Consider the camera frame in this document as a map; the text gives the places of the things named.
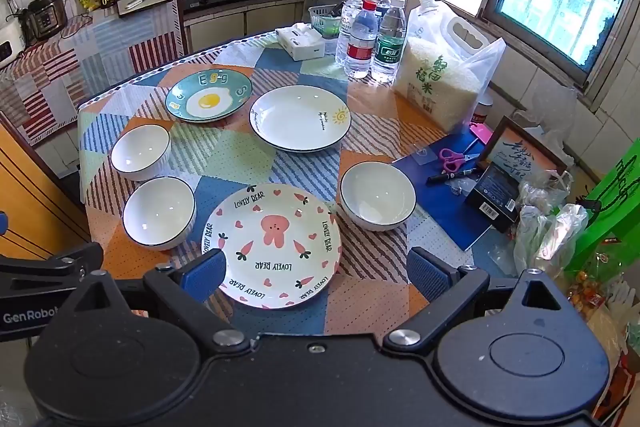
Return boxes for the white kitchen appliance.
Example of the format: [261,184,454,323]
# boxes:
[0,23,27,68]

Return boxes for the white sun print plate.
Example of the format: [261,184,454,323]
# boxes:
[248,85,353,153]

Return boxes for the white plastic bag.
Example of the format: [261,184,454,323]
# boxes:
[459,38,507,108]

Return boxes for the black box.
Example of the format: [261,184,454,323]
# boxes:
[464,161,527,234]

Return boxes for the crumpled clear plastic bags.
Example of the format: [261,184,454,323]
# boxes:
[511,172,590,274]

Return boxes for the pink scissors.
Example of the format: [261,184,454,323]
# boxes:
[438,148,480,173]

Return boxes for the white pink bunny plate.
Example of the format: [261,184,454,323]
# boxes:
[201,183,343,311]

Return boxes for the blue folder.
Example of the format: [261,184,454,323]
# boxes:
[391,134,497,251]

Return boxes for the green paper bag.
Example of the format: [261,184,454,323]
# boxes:
[564,141,640,280]

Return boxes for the green label water bottle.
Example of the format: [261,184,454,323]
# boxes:
[371,0,407,83]

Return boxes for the blue cap water bottle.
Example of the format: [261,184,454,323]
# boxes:
[372,0,392,28]

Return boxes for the green plastic basket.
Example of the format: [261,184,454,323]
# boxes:
[307,4,352,40]

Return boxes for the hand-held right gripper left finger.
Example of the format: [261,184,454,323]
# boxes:
[66,249,252,356]

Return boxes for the small white red bottle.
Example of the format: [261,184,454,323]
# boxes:
[472,92,494,126]

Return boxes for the framed calligraphy picture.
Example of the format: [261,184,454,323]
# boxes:
[474,115,569,194]

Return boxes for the black marker pen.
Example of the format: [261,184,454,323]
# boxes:
[426,167,479,184]

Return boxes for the white bowl dark rim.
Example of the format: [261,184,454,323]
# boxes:
[110,124,172,182]
[122,176,197,251]
[339,160,418,232]

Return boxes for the pink tag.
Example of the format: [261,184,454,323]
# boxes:
[468,124,494,146]

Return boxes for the yellow wooden door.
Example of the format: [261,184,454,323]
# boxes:
[0,114,92,265]

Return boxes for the pile of snack bags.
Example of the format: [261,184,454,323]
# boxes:
[562,249,640,413]

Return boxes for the red label water bottle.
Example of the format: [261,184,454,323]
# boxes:
[344,0,379,80]

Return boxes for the striped counter cloth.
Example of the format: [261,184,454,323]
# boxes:
[0,0,185,145]

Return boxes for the colourful patterned tablecloth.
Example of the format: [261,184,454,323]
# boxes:
[77,29,503,339]

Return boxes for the clear bag of rice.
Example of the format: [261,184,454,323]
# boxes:
[394,0,494,134]

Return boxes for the black pressure cooker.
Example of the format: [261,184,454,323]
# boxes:
[25,0,69,41]

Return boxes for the teal fried egg plate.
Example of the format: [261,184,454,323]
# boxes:
[165,69,253,124]

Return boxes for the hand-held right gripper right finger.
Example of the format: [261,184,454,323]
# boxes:
[383,247,569,355]

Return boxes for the cabinet under stove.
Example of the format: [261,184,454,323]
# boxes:
[182,2,307,56]

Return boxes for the clear water bottle white cap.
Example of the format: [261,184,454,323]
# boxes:
[334,0,366,68]

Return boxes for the white tissue box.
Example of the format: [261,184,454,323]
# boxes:
[275,22,326,62]

